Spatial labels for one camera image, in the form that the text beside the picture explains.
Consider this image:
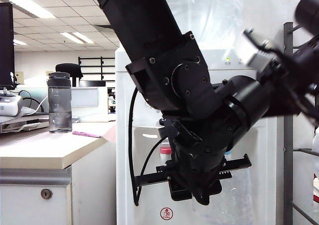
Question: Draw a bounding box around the red and white package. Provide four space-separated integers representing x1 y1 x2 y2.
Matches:
313 174 319 204

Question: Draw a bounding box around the white bottle on rack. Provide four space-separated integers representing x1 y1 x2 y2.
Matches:
313 127 319 153

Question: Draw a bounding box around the white drawer cabinet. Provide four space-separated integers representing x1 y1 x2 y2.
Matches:
0 169 73 225

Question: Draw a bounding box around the black background shelf frame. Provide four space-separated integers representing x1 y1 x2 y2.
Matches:
78 56 117 88

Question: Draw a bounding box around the black background monitor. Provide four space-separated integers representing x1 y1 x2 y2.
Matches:
79 80 107 88

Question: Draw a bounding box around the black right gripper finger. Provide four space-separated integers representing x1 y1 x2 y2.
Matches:
259 82 304 118

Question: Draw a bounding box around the large ceiling light panel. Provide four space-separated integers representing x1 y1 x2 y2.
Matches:
2 0 57 19

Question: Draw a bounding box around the light wooden desk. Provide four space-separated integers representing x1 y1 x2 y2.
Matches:
0 121 118 170

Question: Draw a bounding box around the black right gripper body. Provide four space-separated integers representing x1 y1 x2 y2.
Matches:
281 60 319 127

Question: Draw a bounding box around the ceiling air vent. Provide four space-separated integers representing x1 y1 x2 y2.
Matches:
96 25 114 33

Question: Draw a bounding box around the black computer monitor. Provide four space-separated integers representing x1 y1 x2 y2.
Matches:
0 2 16 91

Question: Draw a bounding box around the water jug in plastic bag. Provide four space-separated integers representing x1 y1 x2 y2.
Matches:
159 0 246 51

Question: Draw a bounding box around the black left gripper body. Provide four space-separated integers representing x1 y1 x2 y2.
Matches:
156 157 234 206

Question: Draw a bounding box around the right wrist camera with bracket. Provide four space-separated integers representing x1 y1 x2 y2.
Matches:
233 28 286 74

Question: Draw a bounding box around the black office chair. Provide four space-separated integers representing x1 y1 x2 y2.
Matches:
55 63 84 88

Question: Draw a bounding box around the double ceiling light panel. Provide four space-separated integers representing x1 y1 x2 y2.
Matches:
60 32 95 44

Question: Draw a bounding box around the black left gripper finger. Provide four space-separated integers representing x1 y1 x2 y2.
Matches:
225 153 252 172
134 173 172 188

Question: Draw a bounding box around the grey document tray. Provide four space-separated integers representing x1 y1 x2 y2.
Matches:
0 114 50 134

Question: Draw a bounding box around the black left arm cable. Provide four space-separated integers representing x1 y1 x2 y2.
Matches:
127 87 172 207

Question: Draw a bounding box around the grey sports bottle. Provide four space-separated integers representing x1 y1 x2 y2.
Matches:
47 72 73 134

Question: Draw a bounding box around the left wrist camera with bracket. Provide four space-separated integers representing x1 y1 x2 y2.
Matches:
158 117 203 150

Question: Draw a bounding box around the white water dispenser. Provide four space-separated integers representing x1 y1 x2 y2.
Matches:
115 48 278 225

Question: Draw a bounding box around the dark metal rack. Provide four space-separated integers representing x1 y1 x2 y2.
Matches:
283 22 319 225

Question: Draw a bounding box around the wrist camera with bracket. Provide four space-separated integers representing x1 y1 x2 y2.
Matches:
158 117 203 150
233 28 286 74

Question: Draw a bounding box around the pink booklet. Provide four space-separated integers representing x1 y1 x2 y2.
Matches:
72 129 107 138

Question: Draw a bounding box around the red hot water tap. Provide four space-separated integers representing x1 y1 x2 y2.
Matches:
142 133 173 163

